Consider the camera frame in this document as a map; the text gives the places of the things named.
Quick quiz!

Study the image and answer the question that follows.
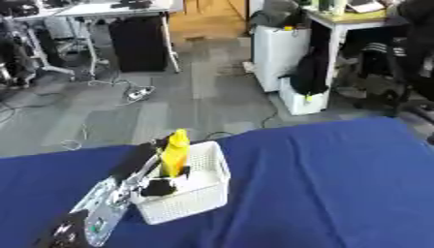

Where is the person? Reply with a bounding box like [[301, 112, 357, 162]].
[[394, 0, 434, 98]]

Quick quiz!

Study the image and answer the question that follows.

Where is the white desk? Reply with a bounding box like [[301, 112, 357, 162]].
[[10, 0, 183, 78]]

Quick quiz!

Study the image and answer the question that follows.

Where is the black backpack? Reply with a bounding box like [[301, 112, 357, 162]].
[[278, 47, 331, 97]]

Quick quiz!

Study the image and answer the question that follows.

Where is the white plastic basket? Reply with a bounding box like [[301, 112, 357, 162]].
[[127, 140, 233, 226]]

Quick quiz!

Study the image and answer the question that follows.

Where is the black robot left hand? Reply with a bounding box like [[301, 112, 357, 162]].
[[108, 136, 194, 198]]

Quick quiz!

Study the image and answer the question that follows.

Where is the white cabinet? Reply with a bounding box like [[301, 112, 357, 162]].
[[251, 24, 314, 93]]

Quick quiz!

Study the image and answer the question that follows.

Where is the black office chair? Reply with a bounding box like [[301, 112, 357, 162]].
[[351, 40, 434, 112]]

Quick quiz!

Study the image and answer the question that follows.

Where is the white box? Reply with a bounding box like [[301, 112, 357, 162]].
[[276, 77, 332, 116]]

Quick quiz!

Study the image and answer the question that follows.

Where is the grey bag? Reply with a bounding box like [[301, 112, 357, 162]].
[[247, 0, 309, 29]]

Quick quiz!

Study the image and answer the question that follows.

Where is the black cabinet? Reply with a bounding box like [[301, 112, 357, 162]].
[[107, 15, 171, 74]]

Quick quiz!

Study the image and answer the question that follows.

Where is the white power strip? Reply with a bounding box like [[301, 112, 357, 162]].
[[125, 86, 158, 101]]

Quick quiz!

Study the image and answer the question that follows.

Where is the wood top desk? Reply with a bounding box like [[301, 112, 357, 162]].
[[303, 6, 411, 88]]

